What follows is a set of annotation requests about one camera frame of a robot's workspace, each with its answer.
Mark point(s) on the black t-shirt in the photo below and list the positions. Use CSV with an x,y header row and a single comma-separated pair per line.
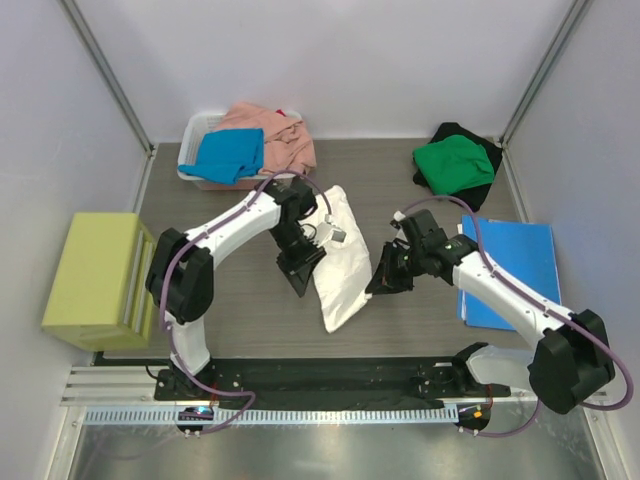
x,y
473,197

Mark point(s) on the pink t-shirt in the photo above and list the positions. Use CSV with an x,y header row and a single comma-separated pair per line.
x,y
287,141

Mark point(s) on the aluminium rail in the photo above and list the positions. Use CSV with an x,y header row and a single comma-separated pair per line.
x,y
110,385

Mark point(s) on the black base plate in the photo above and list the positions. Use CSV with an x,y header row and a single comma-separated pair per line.
x,y
291,383

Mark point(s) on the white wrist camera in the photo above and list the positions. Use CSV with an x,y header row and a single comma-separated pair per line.
x,y
396,222
329,233

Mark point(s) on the green t-shirt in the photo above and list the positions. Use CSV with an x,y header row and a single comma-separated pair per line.
x,y
454,164

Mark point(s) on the blue t-shirt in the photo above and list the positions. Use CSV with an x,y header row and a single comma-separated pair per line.
x,y
227,155

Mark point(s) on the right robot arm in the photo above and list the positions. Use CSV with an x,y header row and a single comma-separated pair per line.
x,y
565,361

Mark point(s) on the left aluminium frame post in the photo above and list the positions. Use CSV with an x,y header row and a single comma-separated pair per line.
x,y
85,34

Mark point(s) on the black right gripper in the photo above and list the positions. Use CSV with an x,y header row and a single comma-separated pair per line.
x,y
386,273

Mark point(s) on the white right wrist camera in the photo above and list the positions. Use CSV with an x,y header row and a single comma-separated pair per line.
x,y
396,222

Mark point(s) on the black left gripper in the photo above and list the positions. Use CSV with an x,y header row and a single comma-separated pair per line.
x,y
299,269

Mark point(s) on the right aluminium frame post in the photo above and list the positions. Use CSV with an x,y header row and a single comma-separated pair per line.
x,y
561,38

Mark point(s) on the aluminium frame post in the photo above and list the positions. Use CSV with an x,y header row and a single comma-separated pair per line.
x,y
561,38
85,34

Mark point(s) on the white plastic laundry basket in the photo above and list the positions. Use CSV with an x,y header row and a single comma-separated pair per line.
x,y
198,126

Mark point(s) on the blue folder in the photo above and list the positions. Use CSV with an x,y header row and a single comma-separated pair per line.
x,y
524,250

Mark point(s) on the white printed t-shirt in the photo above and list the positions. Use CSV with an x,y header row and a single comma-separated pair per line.
x,y
342,276

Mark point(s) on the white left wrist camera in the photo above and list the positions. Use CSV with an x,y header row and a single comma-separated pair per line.
x,y
329,233

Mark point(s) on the white slotted cable duct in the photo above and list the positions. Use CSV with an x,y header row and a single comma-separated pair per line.
x,y
191,415

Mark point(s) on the yellow-green foam block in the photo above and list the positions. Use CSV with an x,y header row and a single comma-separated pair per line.
x,y
98,300

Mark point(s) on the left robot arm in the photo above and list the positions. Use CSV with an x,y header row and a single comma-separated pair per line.
x,y
181,276

